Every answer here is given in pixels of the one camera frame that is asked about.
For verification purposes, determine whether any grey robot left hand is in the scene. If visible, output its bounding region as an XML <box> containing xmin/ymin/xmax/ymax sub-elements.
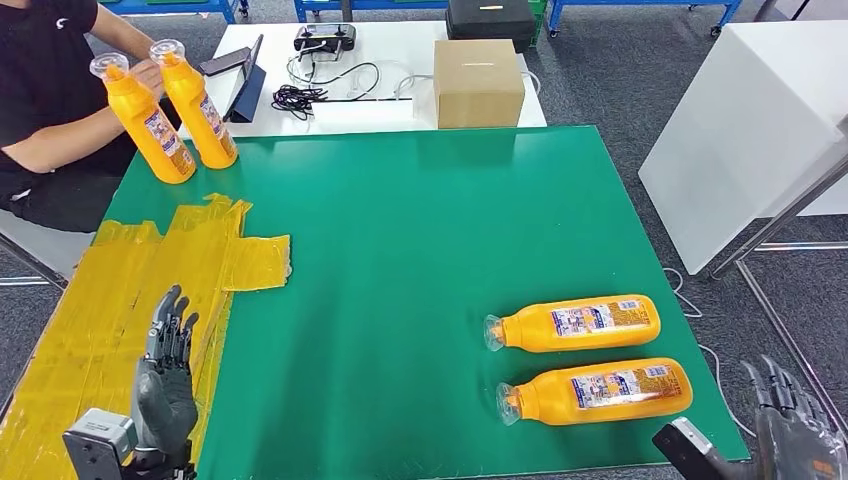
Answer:
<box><xmin>131</xmin><ymin>284</ymin><xmax>200</xmax><ymax>458</ymax></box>

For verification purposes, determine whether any person's left hand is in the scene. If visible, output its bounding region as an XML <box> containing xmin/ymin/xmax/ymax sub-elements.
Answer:
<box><xmin>129</xmin><ymin>58</ymin><xmax>167</xmax><ymax>101</ymax></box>

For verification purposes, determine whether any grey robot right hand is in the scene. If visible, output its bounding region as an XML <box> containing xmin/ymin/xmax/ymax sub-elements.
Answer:
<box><xmin>740</xmin><ymin>355</ymin><xmax>848</xmax><ymax>480</ymax></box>

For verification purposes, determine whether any orange detergent bottle clear cap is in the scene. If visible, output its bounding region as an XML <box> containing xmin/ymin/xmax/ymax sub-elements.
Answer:
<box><xmin>483</xmin><ymin>294</ymin><xmax>662</xmax><ymax>354</ymax></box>
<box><xmin>496</xmin><ymin>357</ymin><xmax>694</xmax><ymax>427</ymax></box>
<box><xmin>148</xmin><ymin>38</ymin><xmax>238</xmax><ymax>170</ymax></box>
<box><xmin>89</xmin><ymin>52</ymin><xmax>198</xmax><ymax>185</ymax></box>

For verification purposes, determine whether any black smartphone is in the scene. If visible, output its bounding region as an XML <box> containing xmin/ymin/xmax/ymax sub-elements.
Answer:
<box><xmin>198</xmin><ymin>46</ymin><xmax>252</xmax><ymax>77</ymax></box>

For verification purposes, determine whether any blue metal rack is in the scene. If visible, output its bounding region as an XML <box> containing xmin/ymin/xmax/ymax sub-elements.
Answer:
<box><xmin>294</xmin><ymin>0</ymin><xmax>452</xmax><ymax>23</ymax></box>
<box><xmin>99</xmin><ymin>0</ymin><xmax>252</xmax><ymax>24</ymax></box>
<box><xmin>548</xmin><ymin>0</ymin><xmax>747</xmax><ymax>38</ymax></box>

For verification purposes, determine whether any tablet in blue case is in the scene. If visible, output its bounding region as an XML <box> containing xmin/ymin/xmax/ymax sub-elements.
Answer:
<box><xmin>223</xmin><ymin>34</ymin><xmax>268</xmax><ymax>125</ymax></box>

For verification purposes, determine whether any person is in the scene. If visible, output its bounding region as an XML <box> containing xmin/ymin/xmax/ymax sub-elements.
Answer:
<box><xmin>0</xmin><ymin>0</ymin><xmax>183</xmax><ymax>233</ymax></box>

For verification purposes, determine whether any black remote controller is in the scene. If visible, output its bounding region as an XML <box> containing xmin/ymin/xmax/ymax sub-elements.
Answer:
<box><xmin>293</xmin><ymin>23</ymin><xmax>358</xmax><ymax>54</ymax></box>

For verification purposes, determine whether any grey chair seat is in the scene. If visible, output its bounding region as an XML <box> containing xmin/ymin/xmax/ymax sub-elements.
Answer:
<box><xmin>0</xmin><ymin>210</ymin><xmax>94</xmax><ymax>293</ymax></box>

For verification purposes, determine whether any white desk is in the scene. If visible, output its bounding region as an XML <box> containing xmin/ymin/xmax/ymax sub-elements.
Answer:
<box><xmin>175</xmin><ymin>20</ymin><xmax>549</xmax><ymax>140</ymax></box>

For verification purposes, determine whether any white block table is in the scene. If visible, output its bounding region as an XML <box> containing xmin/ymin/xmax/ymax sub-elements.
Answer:
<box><xmin>637</xmin><ymin>19</ymin><xmax>848</xmax><ymax>277</ymax></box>

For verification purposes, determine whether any brown cardboard box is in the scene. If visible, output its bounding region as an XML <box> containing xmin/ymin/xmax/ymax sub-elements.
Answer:
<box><xmin>433</xmin><ymin>38</ymin><xmax>527</xmax><ymax>130</ymax></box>

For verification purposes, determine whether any black hard case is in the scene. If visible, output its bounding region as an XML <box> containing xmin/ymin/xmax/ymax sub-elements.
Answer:
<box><xmin>445</xmin><ymin>0</ymin><xmax>539</xmax><ymax>54</ymax></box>

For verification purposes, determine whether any green plastic crate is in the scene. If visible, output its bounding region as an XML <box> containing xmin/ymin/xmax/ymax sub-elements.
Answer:
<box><xmin>528</xmin><ymin>0</ymin><xmax>551</xmax><ymax>48</ymax></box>

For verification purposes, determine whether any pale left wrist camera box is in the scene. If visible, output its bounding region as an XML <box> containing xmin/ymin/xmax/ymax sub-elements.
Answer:
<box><xmin>62</xmin><ymin>408</ymin><xmax>140</xmax><ymax>480</ymax></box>

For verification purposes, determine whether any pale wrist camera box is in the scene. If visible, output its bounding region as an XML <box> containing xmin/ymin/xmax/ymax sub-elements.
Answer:
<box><xmin>652</xmin><ymin>417</ymin><xmax>737</xmax><ymax>480</ymax></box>
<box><xmin>62</xmin><ymin>408</ymin><xmax>140</xmax><ymax>480</ymax></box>

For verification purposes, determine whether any white floor cable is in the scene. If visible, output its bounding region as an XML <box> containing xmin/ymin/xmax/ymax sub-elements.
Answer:
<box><xmin>664</xmin><ymin>266</ymin><xmax>760</xmax><ymax>442</ymax></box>

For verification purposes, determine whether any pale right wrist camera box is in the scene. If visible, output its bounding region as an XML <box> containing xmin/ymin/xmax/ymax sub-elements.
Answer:
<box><xmin>652</xmin><ymin>417</ymin><xmax>737</xmax><ymax>480</ymax></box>

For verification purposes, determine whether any black cable bundle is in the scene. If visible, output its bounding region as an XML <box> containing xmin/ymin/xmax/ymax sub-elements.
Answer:
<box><xmin>271</xmin><ymin>60</ymin><xmax>382</xmax><ymax>123</ymax></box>

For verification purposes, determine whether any metal stand frame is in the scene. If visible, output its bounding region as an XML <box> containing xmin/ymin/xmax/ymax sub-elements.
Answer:
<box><xmin>708</xmin><ymin>119</ymin><xmax>848</xmax><ymax>439</ymax></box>

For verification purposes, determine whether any white cable on desk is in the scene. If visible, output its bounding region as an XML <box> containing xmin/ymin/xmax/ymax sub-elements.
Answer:
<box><xmin>394</xmin><ymin>69</ymin><xmax>543</xmax><ymax>101</ymax></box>

